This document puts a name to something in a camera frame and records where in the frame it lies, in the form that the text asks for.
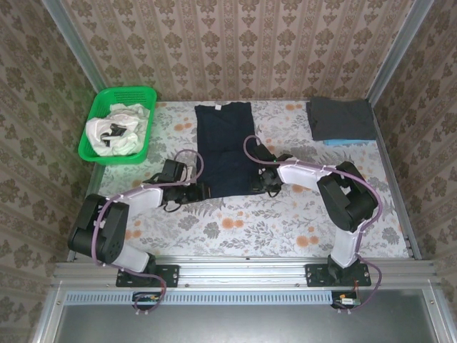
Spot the navy blue t-shirt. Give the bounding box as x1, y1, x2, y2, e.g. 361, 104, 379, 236
194, 101, 258, 199

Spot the floral tablecloth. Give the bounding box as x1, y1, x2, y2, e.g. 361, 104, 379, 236
94, 99, 411, 259

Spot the white crumpled t-shirt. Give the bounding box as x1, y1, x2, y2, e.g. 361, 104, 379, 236
85, 102, 152, 157

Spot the light blue folded t-shirt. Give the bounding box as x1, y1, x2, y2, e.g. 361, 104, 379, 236
323, 138, 372, 146

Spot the dark grey folded t-shirt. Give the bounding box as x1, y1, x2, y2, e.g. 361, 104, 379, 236
306, 96, 378, 141

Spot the green plastic basket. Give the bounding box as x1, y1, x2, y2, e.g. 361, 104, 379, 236
77, 85, 159, 165

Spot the grey metal panel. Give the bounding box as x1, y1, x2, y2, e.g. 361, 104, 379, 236
31, 285, 457, 343

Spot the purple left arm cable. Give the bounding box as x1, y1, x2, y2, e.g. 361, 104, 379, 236
91, 149, 205, 315

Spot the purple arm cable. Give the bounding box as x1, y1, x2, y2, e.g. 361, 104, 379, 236
243, 134, 383, 315
91, 149, 205, 315

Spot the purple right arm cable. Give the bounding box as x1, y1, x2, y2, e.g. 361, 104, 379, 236
243, 134, 383, 315

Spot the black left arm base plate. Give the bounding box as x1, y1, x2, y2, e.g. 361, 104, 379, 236
116, 263, 180, 288

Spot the aluminium mounting rail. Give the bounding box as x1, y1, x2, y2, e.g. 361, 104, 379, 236
52, 257, 439, 287

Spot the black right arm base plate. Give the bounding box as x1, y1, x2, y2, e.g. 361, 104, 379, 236
304, 263, 372, 288

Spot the grey slotted cable duct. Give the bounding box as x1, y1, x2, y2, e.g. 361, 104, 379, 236
65, 289, 437, 305

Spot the aluminium frame post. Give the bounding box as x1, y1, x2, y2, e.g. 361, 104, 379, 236
39, 0, 108, 103
366, 0, 436, 104

